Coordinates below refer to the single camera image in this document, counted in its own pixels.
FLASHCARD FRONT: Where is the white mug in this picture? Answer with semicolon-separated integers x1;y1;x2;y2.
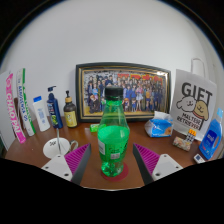
42;137;80;160

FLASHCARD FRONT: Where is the long pink box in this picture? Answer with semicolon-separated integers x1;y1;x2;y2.
4;72;27;145

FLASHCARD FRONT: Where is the brown pump bottle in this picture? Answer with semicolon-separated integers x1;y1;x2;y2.
63;90;79;129

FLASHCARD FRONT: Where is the blue tissue pack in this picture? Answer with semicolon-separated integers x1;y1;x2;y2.
143;110;174;139

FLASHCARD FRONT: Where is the white bottle with blue cap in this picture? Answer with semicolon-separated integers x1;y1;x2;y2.
32;95;52;133

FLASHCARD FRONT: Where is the dark blue pump bottle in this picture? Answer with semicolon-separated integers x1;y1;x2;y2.
46;85;64;130

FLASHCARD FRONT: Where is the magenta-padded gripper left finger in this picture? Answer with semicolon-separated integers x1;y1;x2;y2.
40;142;93;186

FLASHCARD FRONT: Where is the long green and white box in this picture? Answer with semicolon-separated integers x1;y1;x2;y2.
15;68;37;137

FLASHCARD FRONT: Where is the small white remote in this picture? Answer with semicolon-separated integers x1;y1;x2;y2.
193;153;207;164

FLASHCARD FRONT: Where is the framed group picture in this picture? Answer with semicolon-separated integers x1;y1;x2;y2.
75;62;172;124

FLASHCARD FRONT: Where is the small snack packet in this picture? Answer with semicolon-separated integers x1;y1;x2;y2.
172;135;193;152

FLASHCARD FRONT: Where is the small green pack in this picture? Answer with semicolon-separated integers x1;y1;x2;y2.
89;123;100;133

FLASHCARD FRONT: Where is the small orange-topped item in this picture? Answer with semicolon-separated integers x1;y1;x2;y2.
185;128;198;144

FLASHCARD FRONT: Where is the thin white straw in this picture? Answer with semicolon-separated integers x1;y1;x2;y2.
55;128;62;155

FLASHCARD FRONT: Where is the blue detergent bottle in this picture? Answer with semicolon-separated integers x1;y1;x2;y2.
198;107;224;161

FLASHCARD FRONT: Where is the green plastic drink bottle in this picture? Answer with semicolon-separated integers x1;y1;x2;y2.
97;85;131;178

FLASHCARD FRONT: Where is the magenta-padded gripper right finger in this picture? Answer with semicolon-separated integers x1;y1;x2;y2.
131;142;184;186

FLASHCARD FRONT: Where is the white paper gift bag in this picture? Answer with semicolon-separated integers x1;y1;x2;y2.
169;58;218;142

